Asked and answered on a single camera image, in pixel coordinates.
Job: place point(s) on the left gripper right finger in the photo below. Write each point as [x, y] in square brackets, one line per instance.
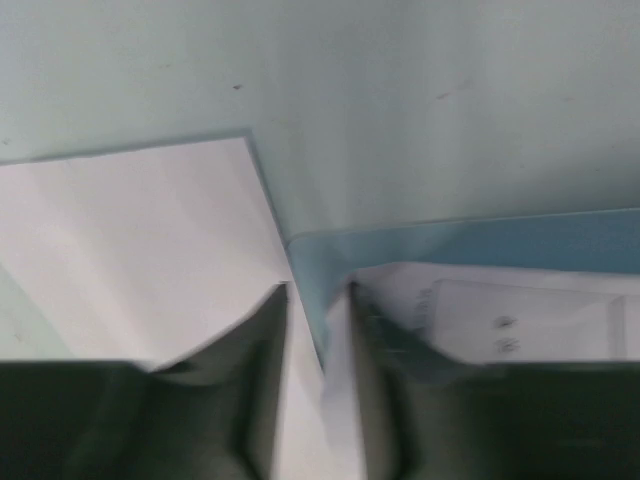
[425, 415]

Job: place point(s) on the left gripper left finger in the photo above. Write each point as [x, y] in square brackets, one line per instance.
[210, 415]

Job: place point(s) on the printed paper sheet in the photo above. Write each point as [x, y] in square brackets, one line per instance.
[479, 316]

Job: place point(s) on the white paper sheet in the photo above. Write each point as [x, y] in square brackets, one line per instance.
[147, 254]

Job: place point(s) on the light blue clipboard folder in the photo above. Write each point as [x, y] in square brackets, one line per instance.
[596, 241]

